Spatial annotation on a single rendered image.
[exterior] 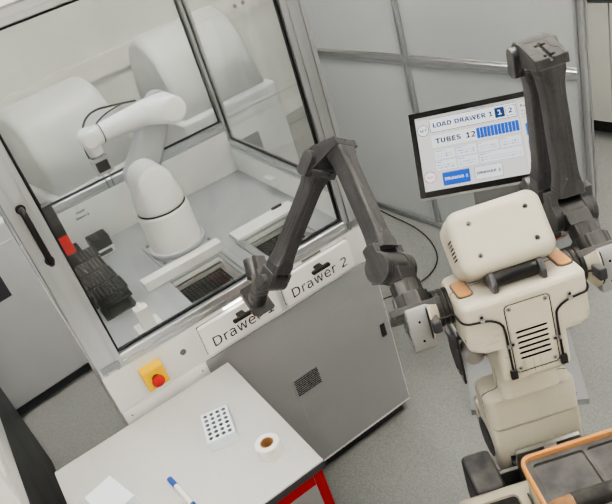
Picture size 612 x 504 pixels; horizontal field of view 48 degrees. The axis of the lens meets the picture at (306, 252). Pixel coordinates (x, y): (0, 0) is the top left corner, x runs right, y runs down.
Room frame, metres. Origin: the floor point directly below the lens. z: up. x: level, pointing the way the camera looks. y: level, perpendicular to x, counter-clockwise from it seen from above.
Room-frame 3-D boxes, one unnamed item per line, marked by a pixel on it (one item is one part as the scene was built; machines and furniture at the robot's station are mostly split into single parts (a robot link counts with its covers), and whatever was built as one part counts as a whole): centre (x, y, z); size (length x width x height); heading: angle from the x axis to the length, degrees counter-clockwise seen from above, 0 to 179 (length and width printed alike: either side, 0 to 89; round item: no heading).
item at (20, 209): (1.68, 0.66, 1.45); 0.05 x 0.03 x 0.19; 24
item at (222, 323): (1.87, 0.27, 0.87); 0.29 x 0.02 x 0.11; 114
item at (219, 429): (1.51, 0.40, 0.78); 0.12 x 0.08 x 0.04; 9
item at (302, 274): (1.99, -0.02, 0.87); 0.29 x 0.02 x 0.11; 114
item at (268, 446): (1.37, 0.27, 0.78); 0.07 x 0.07 x 0.04
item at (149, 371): (1.72, 0.57, 0.88); 0.07 x 0.05 x 0.07; 114
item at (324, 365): (2.33, 0.42, 0.40); 1.03 x 0.95 x 0.80; 114
